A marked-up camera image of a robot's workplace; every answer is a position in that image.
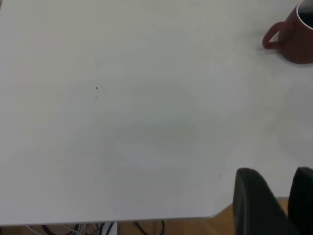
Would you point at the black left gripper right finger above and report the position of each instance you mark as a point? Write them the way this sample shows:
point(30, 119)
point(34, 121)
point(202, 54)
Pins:
point(303, 195)

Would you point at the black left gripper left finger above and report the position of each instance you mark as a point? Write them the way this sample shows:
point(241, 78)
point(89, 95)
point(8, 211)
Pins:
point(254, 210)

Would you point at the red ceramic mug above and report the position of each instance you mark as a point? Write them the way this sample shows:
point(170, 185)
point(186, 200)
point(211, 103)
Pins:
point(293, 44)

